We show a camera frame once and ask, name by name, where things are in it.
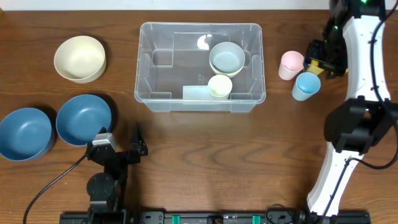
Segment grey small bowl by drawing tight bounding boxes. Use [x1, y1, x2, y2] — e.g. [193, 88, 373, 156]
[209, 42, 246, 73]

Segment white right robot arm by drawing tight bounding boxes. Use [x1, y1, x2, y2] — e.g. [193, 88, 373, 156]
[304, 0, 397, 217]

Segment black left camera cable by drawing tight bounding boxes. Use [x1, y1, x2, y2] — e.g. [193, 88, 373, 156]
[22, 152, 90, 224]

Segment white small bowl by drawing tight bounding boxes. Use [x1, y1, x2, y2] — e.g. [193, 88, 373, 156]
[215, 72, 239, 78]

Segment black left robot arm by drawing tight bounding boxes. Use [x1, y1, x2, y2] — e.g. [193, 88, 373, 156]
[85, 126, 148, 223]

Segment yellow cup left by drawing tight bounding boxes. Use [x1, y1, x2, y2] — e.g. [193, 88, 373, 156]
[303, 58, 324, 75]

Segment cream bowl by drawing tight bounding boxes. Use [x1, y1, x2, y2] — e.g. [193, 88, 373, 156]
[53, 35, 107, 83]

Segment light blue cup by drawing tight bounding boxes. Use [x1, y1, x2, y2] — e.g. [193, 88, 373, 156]
[292, 72, 321, 101]

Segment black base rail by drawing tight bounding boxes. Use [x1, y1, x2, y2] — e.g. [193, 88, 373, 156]
[59, 208, 371, 224]

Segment clear plastic storage bin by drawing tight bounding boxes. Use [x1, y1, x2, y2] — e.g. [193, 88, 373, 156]
[134, 22, 266, 113]

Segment pink cup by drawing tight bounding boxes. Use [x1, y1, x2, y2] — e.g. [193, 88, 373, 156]
[279, 50, 305, 80]

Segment blue bowl near gripper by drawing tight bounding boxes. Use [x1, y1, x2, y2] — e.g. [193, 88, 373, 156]
[56, 95, 112, 146]

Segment white label in bin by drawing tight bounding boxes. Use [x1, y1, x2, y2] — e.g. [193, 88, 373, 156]
[183, 85, 211, 100]

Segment blue bowl far left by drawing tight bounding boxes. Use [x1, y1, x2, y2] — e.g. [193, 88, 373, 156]
[1, 108, 55, 161]

